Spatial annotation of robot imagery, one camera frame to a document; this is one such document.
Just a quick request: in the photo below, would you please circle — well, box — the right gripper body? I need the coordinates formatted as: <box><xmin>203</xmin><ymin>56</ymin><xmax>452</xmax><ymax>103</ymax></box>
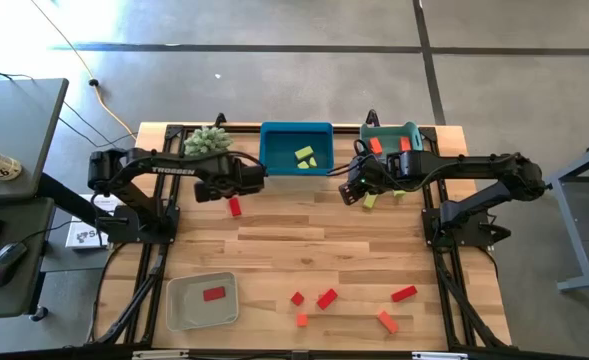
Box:
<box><xmin>348</xmin><ymin>154</ymin><xmax>393</xmax><ymax>194</ymax></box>

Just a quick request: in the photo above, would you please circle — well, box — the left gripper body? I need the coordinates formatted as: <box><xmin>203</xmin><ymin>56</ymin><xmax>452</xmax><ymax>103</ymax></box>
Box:
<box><xmin>221</xmin><ymin>167</ymin><xmax>268</xmax><ymax>197</ymax></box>

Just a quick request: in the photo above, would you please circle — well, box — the blue plastic bin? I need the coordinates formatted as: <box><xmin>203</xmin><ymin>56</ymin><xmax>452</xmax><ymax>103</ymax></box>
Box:
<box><xmin>258</xmin><ymin>121</ymin><xmax>335</xmax><ymax>177</ymax></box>

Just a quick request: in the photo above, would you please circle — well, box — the teal plastic bin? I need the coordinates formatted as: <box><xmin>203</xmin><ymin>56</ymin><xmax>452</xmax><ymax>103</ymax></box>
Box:
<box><xmin>358</xmin><ymin>121</ymin><xmax>424</xmax><ymax>161</ymax></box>

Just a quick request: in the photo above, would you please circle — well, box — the green potted plant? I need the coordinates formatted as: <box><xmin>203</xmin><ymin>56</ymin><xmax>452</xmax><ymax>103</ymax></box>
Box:
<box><xmin>183</xmin><ymin>125</ymin><xmax>234</xmax><ymax>157</ymax></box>

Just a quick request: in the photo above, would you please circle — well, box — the light grey plastic tray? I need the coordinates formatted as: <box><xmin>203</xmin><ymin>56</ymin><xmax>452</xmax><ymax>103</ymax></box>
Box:
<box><xmin>165</xmin><ymin>271</ymin><xmax>240</xmax><ymax>332</ymax></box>

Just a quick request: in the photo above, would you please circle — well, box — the white printed box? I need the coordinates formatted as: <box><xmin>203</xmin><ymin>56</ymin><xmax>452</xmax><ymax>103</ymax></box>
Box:
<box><xmin>65</xmin><ymin>194</ymin><xmax>119</xmax><ymax>250</ymax></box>

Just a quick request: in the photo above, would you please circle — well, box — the light grey desk top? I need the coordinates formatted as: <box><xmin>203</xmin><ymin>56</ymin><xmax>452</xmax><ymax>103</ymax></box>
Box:
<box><xmin>0</xmin><ymin>77</ymin><xmax>70</xmax><ymax>202</ymax></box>

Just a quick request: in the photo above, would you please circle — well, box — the black computer mouse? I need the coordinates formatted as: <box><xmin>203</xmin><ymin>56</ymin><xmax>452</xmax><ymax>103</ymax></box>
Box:
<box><xmin>0</xmin><ymin>241</ymin><xmax>28</xmax><ymax>288</ymax></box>

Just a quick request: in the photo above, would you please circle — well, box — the dark grey desk top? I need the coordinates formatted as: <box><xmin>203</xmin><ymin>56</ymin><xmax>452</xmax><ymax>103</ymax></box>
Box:
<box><xmin>0</xmin><ymin>197</ymin><xmax>56</xmax><ymax>321</ymax></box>

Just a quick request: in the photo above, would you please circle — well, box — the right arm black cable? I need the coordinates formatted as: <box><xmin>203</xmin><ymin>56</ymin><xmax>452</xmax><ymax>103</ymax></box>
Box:
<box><xmin>326</xmin><ymin>138</ymin><xmax>390</xmax><ymax>177</ymax></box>

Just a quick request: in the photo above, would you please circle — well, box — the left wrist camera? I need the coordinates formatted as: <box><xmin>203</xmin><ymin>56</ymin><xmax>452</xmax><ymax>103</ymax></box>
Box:
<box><xmin>193</xmin><ymin>180</ymin><xmax>221</xmax><ymax>204</ymax></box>

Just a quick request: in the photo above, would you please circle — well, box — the black aluminium rig frame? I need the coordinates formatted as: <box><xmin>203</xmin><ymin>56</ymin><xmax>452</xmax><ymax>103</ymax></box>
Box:
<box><xmin>86</xmin><ymin>122</ymin><xmax>515</xmax><ymax>360</ymax></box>

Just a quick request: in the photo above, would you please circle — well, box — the yellow floor cable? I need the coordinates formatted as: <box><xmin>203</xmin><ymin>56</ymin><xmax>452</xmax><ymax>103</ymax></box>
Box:
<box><xmin>28</xmin><ymin>0</ymin><xmax>138</xmax><ymax>141</ymax></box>

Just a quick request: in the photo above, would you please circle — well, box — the silver metal bracket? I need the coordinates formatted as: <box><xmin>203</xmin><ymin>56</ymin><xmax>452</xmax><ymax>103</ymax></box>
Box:
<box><xmin>411</xmin><ymin>351</ymin><xmax>469</xmax><ymax>360</ymax></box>
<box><xmin>131</xmin><ymin>349</ymin><xmax>191</xmax><ymax>360</ymax></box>

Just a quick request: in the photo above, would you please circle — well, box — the grey metal table frame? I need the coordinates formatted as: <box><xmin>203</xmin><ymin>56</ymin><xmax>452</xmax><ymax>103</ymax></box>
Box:
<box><xmin>525</xmin><ymin>139</ymin><xmax>589</xmax><ymax>294</ymax></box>

